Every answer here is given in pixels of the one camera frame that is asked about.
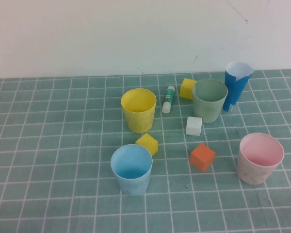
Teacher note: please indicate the white foam cube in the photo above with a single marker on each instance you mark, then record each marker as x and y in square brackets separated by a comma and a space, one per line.
[193, 126]

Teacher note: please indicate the green plastic cup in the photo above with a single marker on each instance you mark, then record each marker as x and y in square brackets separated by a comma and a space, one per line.
[206, 111]

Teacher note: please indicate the green white glue stick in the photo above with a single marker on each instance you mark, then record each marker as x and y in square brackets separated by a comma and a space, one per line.
[168, 98]

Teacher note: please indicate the green checked tablecloth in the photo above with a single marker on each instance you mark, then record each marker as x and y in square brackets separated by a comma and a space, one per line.
[63, 145]

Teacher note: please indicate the pink plastic cup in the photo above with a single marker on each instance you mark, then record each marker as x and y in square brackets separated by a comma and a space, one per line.
[252, 174]

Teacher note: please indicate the light blue plastic cup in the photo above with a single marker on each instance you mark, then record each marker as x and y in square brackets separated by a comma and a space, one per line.
[132, 184]

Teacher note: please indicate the yellow foam cube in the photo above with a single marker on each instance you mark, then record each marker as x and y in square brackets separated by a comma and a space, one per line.
[185, 88]
[148, 143]

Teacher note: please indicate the yellow plastic cup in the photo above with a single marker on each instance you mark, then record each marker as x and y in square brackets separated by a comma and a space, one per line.
[139, 120]

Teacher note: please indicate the rolled blue paper cone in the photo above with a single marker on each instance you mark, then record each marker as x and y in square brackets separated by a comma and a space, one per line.
[232, 92]

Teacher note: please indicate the orange foam cube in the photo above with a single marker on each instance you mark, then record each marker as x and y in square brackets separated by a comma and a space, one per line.
[201, 157]

